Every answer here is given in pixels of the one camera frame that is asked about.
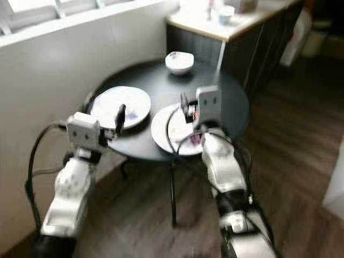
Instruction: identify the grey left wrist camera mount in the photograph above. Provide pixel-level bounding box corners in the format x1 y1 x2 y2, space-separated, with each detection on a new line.
67 112 104 154

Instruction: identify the black round table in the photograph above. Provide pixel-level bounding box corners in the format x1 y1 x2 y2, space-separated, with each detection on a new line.
89 60 249 229

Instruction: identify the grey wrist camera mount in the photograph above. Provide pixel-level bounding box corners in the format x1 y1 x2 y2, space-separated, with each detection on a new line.
67 112 104 154
195 85 222 127

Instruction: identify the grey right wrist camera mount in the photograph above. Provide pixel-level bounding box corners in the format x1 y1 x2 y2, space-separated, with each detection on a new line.
195 85 222 127

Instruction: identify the white floral bowl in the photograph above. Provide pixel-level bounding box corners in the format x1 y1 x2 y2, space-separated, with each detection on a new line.
164 51 195 76

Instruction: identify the dark cabinet with wooden top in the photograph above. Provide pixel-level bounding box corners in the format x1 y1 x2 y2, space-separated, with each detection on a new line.
166 0 304 97

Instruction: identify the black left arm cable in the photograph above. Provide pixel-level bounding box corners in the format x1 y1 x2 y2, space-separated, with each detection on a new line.
25 123 70 237

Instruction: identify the white bin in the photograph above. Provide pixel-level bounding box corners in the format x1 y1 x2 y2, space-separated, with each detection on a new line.
301 21 331 57

